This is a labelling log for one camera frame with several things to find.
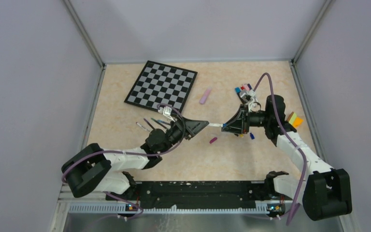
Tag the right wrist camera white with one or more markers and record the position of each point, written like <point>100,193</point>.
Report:
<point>249,98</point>

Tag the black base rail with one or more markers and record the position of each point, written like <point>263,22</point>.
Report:
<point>201,194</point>

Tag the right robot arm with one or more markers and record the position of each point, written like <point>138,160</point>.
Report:
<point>322,191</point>

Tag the purple gel pen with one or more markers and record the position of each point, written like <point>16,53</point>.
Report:
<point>149,124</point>

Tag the white marker blue cap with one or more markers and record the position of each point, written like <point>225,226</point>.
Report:
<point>219,125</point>

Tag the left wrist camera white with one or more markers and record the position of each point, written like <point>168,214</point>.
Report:
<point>166,111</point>

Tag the lilac highlighter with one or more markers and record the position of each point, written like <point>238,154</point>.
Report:
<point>205,96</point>

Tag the green gel pen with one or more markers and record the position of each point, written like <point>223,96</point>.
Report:
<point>159,123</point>

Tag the blue gel pen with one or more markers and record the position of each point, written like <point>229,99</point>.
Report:
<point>163,122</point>

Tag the black grey chessboard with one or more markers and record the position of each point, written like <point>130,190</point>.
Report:
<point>161,83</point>

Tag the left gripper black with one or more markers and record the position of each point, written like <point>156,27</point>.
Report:
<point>193,127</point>

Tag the yellow orange block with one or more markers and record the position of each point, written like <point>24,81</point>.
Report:
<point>294,120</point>

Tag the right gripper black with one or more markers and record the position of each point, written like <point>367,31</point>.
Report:
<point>240,123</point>

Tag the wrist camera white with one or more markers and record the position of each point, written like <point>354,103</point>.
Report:
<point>166,111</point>
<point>249,98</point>

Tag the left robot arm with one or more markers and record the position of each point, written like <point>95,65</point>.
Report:
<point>97,169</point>

